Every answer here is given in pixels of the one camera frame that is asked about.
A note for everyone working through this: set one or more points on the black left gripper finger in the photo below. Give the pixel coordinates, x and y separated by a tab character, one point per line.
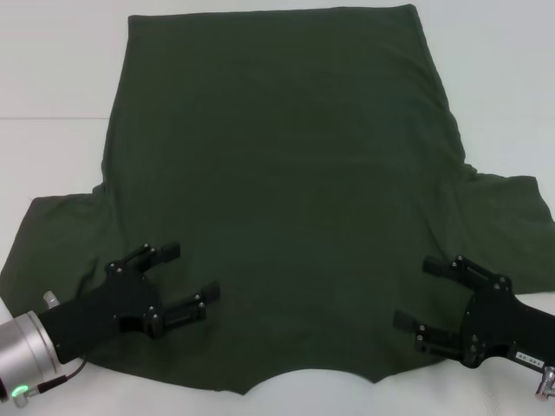
182	314
167	251

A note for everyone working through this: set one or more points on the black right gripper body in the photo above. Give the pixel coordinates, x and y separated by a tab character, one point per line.
503	320

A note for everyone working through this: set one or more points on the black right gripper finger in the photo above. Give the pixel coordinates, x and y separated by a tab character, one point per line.
442	342
438	265

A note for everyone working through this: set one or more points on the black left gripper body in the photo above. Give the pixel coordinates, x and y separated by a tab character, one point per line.
108	303

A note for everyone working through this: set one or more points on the dark green t-shirt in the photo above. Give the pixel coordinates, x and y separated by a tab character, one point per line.
286	173

